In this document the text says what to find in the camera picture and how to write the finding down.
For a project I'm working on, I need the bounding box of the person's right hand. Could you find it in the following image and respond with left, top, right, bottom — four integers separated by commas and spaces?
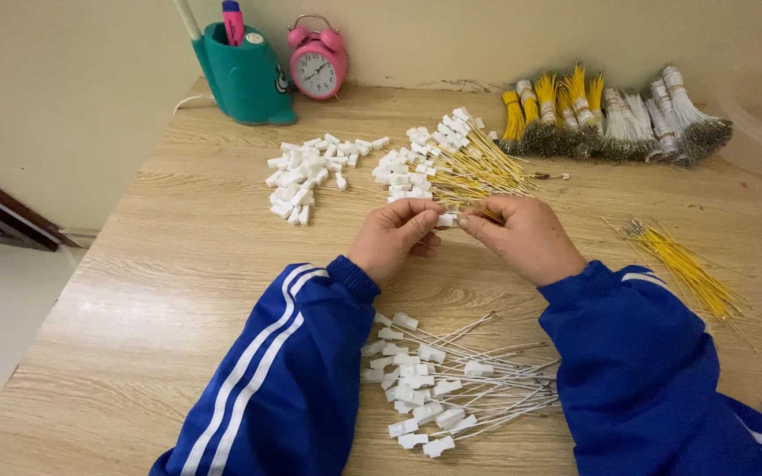
458, 193, 588, 288

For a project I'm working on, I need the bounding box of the person's left hand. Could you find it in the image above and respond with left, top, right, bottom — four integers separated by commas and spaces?
347, 197, 448, 289

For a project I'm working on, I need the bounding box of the yellow terminal wire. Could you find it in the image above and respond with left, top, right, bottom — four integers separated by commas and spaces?
456, 204, 508, 224

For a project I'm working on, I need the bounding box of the pile of empty white connectors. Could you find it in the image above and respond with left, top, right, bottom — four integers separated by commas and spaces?
265, 133, 391, 227

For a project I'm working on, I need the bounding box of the pink alarm clock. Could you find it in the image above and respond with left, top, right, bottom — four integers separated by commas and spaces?
287, 14, 349, 101

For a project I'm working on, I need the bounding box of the teal pen holder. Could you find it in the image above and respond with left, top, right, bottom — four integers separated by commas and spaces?
191, 22, 299, 127

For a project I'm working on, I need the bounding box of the pink highlighter pen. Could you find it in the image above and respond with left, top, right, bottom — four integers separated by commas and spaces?
221, 0, 246, 47

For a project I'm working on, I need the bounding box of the white plastic rod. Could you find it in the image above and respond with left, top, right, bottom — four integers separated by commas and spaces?
173, 0, 202, 42

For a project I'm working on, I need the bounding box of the dark wooden furniture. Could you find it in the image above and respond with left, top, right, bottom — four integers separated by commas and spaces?
0, 160, 81, 253

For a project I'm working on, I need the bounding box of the pile of yellow-wired connectors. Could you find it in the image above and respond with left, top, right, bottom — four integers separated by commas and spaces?
372, 107, 541, 207

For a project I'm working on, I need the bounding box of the row of yellow wire bundles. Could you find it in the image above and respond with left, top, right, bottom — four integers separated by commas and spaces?
499, 62, 607, 160

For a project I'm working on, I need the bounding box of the pile of white-wired connectors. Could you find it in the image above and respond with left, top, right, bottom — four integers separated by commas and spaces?
360, 311, 562, 459

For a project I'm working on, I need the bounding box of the heap of loose yellow wires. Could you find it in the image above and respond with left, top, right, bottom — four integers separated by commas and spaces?
602, 216, 759, 351

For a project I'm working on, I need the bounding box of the row of white wire bundles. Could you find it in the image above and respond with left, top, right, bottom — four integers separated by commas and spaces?
601, 65, 735, 167

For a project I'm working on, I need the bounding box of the white cable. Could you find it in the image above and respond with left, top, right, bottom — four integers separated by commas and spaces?
172, 93, 215, 116

